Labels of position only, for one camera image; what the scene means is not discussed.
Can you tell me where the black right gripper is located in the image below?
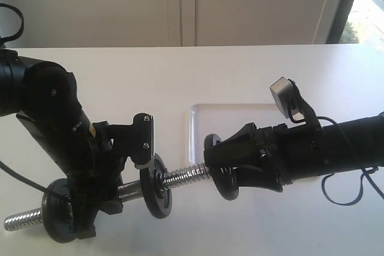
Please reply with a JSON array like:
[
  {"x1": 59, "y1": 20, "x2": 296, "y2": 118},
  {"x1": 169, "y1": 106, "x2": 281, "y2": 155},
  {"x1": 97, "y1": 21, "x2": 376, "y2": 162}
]
[{"x1": 203, "y1": 122, "x2": 323, "y2": 192}]

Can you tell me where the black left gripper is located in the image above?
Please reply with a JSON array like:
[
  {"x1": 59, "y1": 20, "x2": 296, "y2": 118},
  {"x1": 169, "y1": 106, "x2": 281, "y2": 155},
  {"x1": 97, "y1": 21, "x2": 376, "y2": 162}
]
[{"x1": 16, "y1": 112, "x2": 132, "y2": 238}]

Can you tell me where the chrome threaded dumbbell bar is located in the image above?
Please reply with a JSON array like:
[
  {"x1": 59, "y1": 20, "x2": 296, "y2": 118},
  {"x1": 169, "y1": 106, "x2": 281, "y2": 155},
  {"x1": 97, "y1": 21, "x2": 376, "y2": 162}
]
[{"x1": 4, "y1": 164, "x2": 211, "y2": 231}]

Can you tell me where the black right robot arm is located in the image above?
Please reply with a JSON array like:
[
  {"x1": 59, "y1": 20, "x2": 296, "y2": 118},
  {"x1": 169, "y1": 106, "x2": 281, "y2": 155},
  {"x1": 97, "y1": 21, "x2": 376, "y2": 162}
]
[{"x1": 203, "y1": 116, "x2": 383, "y2": 200}]

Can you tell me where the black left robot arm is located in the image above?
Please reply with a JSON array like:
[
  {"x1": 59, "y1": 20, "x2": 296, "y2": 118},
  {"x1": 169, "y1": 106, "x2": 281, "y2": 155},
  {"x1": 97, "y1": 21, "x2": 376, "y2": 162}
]
[{"x1": 1, "y1": 50, "x2": 125, "y2": 243}]

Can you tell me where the white rectangular plastic tray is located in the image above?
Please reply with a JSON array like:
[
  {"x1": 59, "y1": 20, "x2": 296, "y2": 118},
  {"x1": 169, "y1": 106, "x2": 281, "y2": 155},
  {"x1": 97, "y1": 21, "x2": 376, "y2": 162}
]
[{"x1": 187, "y1": 103, "x2": 295, "y2": 165}]

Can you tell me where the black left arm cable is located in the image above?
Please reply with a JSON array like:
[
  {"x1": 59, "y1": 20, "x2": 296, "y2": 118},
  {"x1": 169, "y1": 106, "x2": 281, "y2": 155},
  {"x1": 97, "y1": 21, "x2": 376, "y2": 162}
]
[{"x1": 0, "y1": 3, "x2": 71, "y2": 203}]

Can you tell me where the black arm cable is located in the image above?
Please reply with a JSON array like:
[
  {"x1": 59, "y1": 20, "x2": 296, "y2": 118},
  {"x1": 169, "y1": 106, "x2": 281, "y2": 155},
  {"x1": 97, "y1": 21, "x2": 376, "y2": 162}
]
[
  {"x1": 0, "y1": 3, "x2": 71, "y2": 203},
  {"x1": 287, "y1": 78, "x2": 384, "y2": 206}
]

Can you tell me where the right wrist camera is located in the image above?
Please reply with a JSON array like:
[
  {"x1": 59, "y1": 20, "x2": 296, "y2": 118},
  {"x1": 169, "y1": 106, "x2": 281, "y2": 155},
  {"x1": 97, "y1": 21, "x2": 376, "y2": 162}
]
[{"x1": 269, "y1": 77, "x2": 304, "y2": 124}]

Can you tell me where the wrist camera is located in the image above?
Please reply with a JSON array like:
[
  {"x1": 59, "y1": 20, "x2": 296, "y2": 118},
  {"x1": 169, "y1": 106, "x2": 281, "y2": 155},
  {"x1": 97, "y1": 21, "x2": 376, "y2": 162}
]
[
  {"x1": 104, "y1": 113, "x2": 155, "y2": 170},
  {"x1": 269, "y1": 77, "x2": 304, "y2": 124}
]

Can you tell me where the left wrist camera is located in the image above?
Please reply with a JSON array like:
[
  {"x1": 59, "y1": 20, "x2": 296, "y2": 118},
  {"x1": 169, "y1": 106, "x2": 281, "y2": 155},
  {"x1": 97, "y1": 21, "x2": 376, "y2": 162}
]
[{"x1": 104, "y1": 113, "x2": 155, "y2": 170}]

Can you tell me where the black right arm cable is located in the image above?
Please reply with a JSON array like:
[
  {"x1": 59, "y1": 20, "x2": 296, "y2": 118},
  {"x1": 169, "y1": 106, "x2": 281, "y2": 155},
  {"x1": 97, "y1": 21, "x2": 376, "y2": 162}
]
[{"x1": 287, "y1": 78, "x2": 384, "y2": 206}]

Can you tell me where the black window frame post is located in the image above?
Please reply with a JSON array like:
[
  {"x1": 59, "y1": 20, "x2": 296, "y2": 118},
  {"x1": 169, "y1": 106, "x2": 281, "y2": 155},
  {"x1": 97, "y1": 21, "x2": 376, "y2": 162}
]
[{"x1": 326, "y1": 0, "x2": 354, "y2": 44}]

